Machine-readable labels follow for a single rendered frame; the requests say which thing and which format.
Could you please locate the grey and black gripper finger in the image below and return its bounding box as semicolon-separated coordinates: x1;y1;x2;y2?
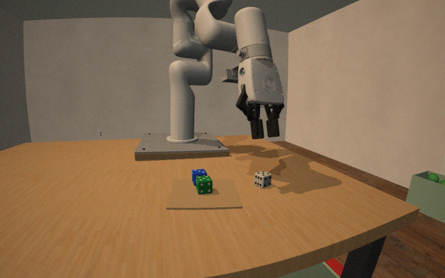
236;85;264;140
264;104;284;137

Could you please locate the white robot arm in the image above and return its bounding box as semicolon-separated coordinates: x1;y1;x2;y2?
167;0;272;144

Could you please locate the blue die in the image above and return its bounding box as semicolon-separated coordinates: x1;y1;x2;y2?
192;169;207;186

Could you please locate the green die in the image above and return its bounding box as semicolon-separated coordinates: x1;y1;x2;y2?
196;175;212;195

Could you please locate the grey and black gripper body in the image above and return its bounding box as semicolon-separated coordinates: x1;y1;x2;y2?
238;56;284;108

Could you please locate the tan flat mat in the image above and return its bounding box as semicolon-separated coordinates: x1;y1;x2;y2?
166;178;242;210

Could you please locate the white die with black pips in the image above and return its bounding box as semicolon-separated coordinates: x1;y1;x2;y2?
254;171;272;188

